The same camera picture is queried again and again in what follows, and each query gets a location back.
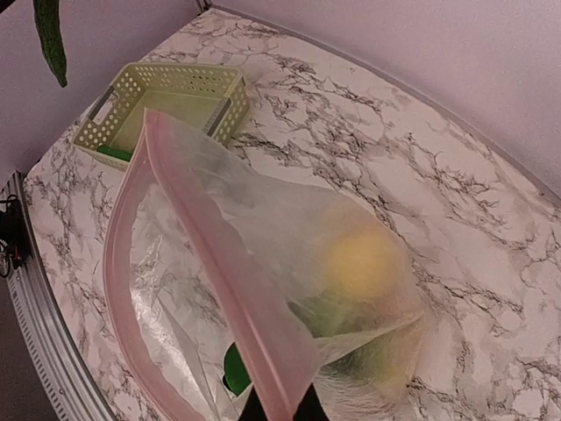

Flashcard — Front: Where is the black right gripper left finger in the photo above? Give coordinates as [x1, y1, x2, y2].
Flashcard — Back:
[238, 389, 266, 421]

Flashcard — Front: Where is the pale green perforated basket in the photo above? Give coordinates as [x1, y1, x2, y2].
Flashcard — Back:
[73, 62, 249, 171]

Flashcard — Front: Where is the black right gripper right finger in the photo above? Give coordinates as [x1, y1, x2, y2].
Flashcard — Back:
[293, 384, 329, 421]

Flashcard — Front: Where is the aluminium front frame rail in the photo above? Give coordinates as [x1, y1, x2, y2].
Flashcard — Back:
[1, 171, 116, 420]

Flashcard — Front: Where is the yellow lemon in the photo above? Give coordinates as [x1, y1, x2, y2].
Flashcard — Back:
[371, 346, 416, 395]
[323, 229, 406, 300]

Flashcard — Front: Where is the green bok choy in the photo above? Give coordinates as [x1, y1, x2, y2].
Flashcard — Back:
[223, 296, 388, 396]

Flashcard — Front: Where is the left aluminium corner post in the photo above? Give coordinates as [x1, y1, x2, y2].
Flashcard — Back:
[194, 0, 212, 14]

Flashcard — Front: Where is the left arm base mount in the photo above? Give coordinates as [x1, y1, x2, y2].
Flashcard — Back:
[1, 195, 32, 279]

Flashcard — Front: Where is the clear zip top bag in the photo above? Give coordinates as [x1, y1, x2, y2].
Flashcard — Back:
[103, 110, 427, 420]

